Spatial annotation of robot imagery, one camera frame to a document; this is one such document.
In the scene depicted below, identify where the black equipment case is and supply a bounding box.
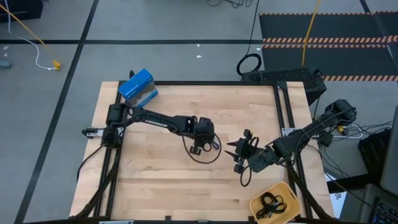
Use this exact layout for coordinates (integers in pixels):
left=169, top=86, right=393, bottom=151
left=357, top=128, right=393, bottom=177

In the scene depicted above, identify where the black box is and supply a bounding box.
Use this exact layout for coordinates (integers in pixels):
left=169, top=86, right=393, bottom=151
left=0, top=0, right=44, bottom=23

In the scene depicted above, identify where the white printed sheet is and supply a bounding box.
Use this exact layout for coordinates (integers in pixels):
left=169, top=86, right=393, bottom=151
left=325, top=172, right=343, bottom=218

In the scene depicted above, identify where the black mat with orange stripes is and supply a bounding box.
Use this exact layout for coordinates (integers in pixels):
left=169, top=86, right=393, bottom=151
left=259, top=11, right=398, bottom=82

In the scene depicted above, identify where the black left arm base cable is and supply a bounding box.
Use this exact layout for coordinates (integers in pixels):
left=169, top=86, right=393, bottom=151
left=76, top=144, right=105, bottom=184

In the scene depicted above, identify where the black floor cable tangle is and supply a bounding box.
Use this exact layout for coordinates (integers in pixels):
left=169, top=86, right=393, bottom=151
left=206, top=0, right=253, bottom=9

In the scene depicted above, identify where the yellow plastic bin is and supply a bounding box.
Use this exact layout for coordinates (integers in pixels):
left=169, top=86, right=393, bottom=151
left=249, top=181, right=302, bottom=224

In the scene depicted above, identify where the grey desk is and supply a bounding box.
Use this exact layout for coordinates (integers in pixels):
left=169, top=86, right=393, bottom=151
left=338, top=183, right=398, bottom=224

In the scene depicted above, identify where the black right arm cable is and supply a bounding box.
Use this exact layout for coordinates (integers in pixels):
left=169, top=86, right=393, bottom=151
left=239, top=164, right=253, bottom=188

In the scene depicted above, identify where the black keyboard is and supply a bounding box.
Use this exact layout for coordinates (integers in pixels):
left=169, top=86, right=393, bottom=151
left=371, top=196, right=398, bottom=224

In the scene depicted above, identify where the black computer tower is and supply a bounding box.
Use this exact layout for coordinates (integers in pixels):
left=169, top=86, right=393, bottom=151
left=241, top=67, right=328, bottom=106

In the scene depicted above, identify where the grey monitor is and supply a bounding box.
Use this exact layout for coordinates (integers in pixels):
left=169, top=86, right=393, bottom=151
left=379, top=105, right=398, bottom=197

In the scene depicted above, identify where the blue plastic box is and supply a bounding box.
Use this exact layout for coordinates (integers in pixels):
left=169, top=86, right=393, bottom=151
left=118, top=68, right=159, bottom=112

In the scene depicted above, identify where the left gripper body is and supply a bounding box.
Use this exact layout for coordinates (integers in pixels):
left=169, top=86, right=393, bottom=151
left=188, top=116, right=216, bottom=156

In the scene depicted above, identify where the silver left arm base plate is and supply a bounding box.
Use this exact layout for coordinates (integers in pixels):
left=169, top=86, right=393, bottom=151
left=82, top=128, right=105, bottom=138

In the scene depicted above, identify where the yellow cord with yellow plug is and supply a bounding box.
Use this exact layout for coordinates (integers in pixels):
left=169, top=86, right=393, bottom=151
left=0, top=2, right=63, bottom=71

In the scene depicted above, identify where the black looped floor cable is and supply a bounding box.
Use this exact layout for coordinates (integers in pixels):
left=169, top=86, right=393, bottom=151
left=235, top=0, right=262, bottom=77

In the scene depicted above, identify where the yellow hanging cord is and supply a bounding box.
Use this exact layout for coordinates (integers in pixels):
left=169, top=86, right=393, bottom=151
left=300, top=0, right=322, bottom=67

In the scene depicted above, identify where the white floor cord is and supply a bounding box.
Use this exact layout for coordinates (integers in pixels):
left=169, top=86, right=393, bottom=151
left=4, top=0, right=53, bottom=71

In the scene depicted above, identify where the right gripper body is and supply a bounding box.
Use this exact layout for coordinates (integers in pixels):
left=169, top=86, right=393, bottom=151
left=233, top=129, right=277, bottom=174

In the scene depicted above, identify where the white cable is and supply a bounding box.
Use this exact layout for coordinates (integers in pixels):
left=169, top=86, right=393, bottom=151
left=343, top=123, right=364, bottom=140

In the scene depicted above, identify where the black aluminium table frame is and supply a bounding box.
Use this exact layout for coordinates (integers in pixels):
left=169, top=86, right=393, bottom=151
left=73, top=80, right=336, bottom=224

